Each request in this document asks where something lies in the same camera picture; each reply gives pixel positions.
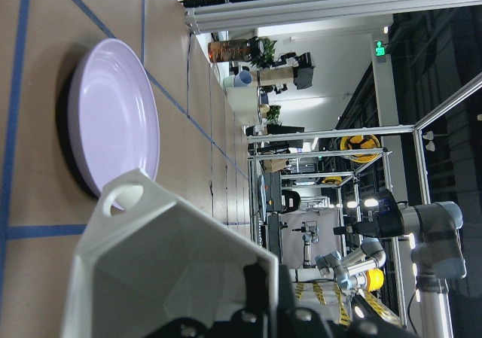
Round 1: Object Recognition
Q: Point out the white faceted cup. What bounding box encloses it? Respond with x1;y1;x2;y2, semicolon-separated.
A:
60;169;279;337

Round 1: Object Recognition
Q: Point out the lilac plate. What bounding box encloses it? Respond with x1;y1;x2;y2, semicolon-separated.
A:
67;38;160;196

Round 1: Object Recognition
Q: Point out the blue plastic cup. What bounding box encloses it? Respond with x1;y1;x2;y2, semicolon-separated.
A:
223;70;253;89

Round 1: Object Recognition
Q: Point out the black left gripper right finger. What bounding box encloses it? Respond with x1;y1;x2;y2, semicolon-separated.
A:
277;266;414;338

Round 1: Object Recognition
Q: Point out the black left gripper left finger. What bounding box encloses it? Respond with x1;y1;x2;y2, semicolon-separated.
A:
146;263;275;337

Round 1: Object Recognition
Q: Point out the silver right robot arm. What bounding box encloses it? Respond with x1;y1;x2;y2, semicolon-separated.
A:
334;190;466;337

